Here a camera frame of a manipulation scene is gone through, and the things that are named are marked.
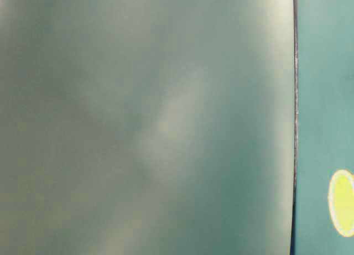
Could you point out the large blurry grey-green panel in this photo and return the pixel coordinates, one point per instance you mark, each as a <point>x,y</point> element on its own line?
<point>147,126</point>

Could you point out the yellow oval object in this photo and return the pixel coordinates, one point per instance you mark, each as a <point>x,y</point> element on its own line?
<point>340,202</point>

